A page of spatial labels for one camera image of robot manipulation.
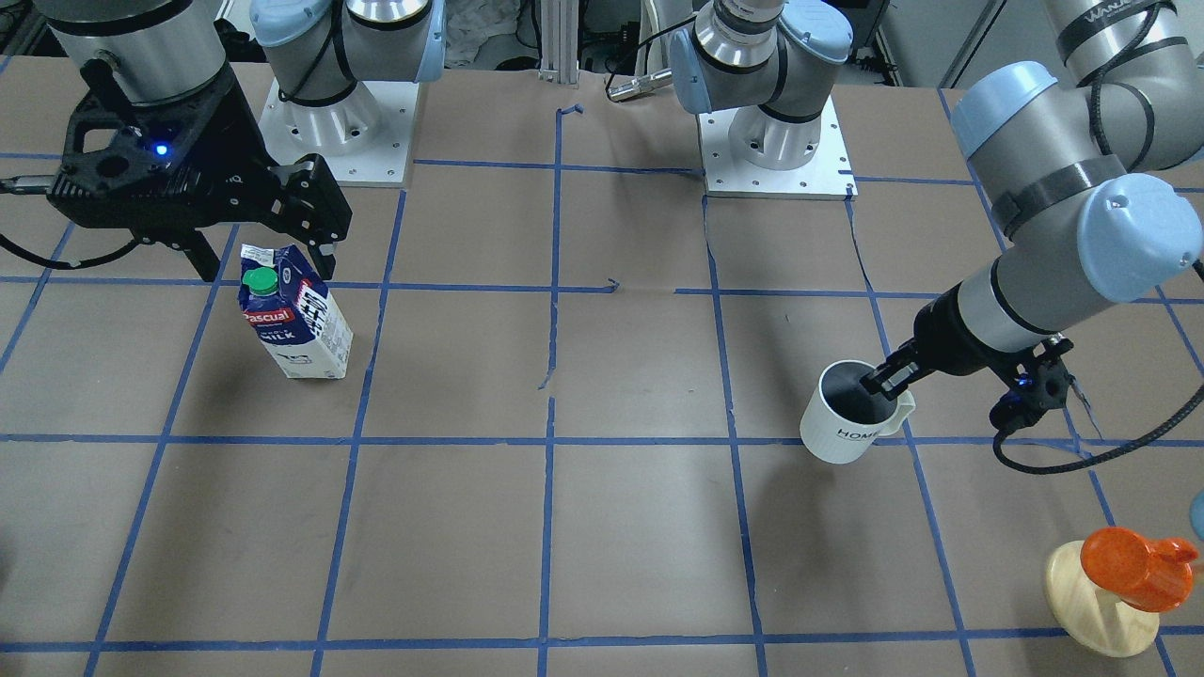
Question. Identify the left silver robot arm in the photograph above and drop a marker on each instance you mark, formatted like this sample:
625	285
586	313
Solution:
1069	171

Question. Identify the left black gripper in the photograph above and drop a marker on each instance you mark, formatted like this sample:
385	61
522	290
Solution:
943	331

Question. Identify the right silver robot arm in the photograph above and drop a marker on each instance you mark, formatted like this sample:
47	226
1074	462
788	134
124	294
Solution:
319	50

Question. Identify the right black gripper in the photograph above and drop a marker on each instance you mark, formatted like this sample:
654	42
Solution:
229	167

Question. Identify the light blue mug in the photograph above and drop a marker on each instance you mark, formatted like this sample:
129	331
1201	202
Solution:
1196	515

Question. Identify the white grey mug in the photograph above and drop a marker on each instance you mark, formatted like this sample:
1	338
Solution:
842	420

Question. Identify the orange mug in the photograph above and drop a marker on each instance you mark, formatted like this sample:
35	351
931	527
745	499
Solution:
1153	576

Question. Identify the wooden mug tree stand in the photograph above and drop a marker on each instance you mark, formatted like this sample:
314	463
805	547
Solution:
1096	618

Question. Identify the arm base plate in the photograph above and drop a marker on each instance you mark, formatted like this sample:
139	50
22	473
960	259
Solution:
776	155
366	140

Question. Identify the aluminium frame post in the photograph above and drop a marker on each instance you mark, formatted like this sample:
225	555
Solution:
559	23

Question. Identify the blue white milk carton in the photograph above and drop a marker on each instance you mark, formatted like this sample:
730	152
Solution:
293	313

